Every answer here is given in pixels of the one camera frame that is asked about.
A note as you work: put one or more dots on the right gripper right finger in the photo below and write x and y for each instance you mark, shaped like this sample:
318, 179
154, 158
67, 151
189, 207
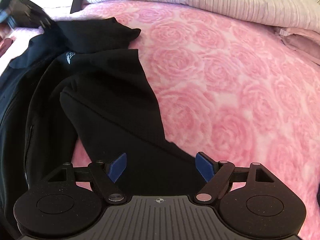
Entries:
216, 175

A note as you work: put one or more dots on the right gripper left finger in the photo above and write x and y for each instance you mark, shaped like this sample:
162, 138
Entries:
104, 176

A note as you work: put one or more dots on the black jacket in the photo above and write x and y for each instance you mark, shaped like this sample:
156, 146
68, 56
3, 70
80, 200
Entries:
80, 81

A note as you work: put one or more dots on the dark red knit garment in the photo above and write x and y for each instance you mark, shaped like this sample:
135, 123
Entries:
5, 45

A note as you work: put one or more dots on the pink rose bed blanket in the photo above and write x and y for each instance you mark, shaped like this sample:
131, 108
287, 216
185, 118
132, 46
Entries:
224, 87

